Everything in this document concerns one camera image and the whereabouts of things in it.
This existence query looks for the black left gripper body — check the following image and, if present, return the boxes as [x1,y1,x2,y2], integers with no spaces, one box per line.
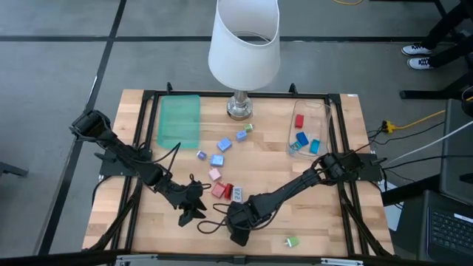
[162,180,205,210]

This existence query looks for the translucent green plastic bin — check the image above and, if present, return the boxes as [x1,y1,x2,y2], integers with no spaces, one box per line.
[156,94,203,150]

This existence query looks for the black laptop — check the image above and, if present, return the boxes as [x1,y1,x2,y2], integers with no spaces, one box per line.
[424,206,473,263]

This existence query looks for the yellow extension cord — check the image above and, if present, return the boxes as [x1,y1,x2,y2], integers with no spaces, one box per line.
[381,96,473,134]

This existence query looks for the clear plastic bin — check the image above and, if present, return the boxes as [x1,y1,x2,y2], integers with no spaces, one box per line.
[286,99,333,159]

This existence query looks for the red wall charger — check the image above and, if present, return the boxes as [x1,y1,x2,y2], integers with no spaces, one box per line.
[210,182,227,199]

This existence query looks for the person's leg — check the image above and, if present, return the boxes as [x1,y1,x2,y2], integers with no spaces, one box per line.
[421,0,473,51]
[428,33,473,69]

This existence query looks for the white sheet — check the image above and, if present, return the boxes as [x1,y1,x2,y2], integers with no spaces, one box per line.
[382,180,403,232]

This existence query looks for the black crossbar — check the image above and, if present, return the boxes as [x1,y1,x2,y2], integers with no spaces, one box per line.
[0,249,473,266]

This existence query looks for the grey computer box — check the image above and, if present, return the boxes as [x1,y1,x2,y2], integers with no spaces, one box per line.
[439,98,473,206]

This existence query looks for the thin black cable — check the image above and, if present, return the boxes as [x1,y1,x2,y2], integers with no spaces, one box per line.
[365,120,446,149]

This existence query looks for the black power cable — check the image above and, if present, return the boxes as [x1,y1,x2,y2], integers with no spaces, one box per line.
[380,154,473,171]

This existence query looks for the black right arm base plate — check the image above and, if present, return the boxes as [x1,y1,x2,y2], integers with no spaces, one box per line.
[330,151,384,183]

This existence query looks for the person's white shoe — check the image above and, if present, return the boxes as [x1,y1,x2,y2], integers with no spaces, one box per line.
[401,43,433,57]
[406,56,433,71]

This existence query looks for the silver bracket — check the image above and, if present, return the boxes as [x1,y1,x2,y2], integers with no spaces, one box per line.
[320,257,365,266]
[114,253,160,266]

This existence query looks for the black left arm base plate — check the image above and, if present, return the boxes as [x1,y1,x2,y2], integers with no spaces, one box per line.
[94,147,153,177]

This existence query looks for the silver table lamp white shade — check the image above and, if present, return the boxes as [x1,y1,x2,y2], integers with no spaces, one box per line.
[207,0,281,122]

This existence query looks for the grey stand foot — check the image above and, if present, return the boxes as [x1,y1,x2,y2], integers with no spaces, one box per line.
[0,161,30,178]

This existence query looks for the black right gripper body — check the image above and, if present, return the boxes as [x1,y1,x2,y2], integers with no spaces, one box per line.
[232,201,262,232]

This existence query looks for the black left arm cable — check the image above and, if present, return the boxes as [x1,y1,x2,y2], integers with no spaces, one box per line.
[140,142,204,185]

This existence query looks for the black side table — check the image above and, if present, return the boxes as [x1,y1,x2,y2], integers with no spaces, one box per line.
[380,173,473,266]

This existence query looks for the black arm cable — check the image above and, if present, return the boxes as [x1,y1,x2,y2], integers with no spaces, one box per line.
[197,202,232,235]
[140,142,204,185]

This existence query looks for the white cable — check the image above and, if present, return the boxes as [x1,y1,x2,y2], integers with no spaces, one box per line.
[382,120,473,167]

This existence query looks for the black aluminium table frame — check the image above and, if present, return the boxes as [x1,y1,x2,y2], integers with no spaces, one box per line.
[83,81,395,259]

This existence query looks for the black desk leg frame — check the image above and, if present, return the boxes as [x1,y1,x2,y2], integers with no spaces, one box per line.
[398,0,473,100]

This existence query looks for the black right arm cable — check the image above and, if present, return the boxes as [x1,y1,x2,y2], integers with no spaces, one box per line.
[197,202,232,235]

